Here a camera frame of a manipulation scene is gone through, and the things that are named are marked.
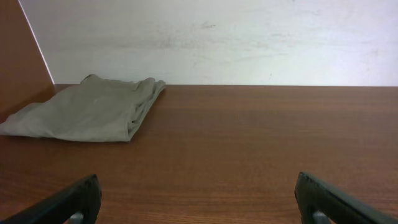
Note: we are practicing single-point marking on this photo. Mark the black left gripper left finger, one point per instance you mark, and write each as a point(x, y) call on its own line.
point(82, 197)

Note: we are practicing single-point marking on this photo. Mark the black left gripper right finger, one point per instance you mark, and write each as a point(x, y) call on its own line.
point(321, 202)

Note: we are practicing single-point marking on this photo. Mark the folded khaki shorts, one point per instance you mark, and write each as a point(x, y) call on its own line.
point(96, 110)

